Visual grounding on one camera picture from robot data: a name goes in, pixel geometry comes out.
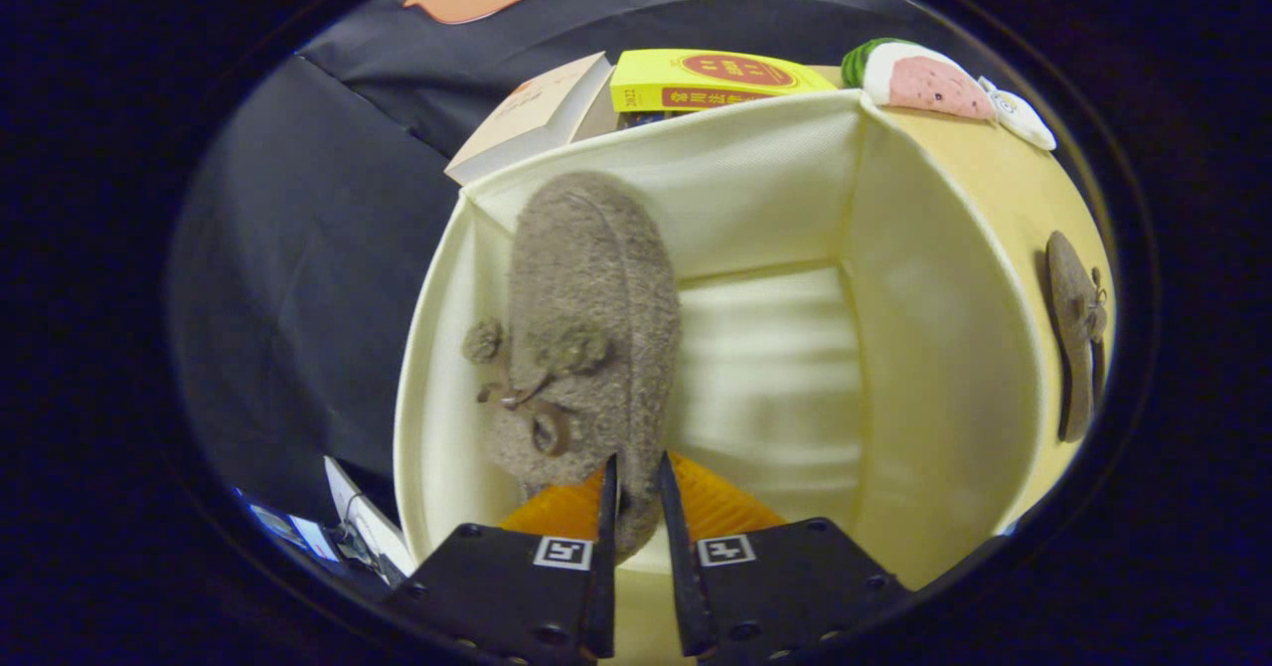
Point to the white plush toy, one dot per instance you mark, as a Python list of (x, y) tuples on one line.
[(1024, 119)]

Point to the computer monitor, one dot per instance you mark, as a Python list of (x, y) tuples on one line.
[(288, 532)]

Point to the beige book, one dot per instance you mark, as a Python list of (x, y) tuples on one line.
[(527, 119)]

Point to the black backdrop cloth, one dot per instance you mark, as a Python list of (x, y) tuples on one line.
[(298, 249)]

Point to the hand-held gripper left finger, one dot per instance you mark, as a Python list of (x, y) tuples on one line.
[(517, 596)]

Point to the brown fuzzy shoe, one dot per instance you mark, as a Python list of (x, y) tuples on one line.
[(586, 278), (1071, 318)]

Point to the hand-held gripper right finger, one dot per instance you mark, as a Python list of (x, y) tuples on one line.
[(775, 596)]

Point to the white side table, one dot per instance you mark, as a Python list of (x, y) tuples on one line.
[(373, 532)]

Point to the watermelon slice plush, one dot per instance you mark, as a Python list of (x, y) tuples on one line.
[(924, 84)]

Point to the blue book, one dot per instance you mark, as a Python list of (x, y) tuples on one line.
[(641, 120)]

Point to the cream fabric storage box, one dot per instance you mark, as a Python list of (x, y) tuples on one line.
[(775, 368)]

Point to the yellow book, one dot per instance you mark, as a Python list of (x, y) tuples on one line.
[(656, 89)]

